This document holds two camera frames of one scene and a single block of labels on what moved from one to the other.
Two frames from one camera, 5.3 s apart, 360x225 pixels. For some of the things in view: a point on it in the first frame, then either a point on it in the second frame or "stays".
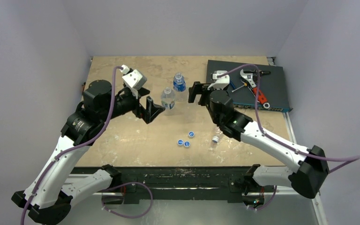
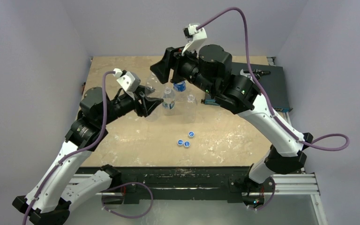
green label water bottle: [168, 99] stays
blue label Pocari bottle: [179, 85] stays
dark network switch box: [243, 84] stays
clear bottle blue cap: [215, 139] -> [154, 89]
